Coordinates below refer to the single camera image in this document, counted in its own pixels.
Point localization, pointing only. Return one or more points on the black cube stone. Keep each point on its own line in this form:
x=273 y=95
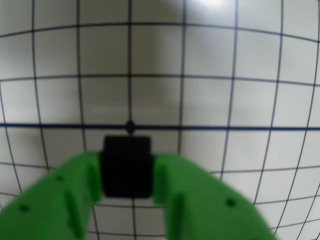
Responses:
x=127 y=170

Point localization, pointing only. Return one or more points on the white gridded go board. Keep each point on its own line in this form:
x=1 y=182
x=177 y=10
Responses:
x=160 y=62

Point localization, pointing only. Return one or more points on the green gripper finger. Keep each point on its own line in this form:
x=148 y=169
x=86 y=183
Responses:
x=207 y=210
x=45 y=210

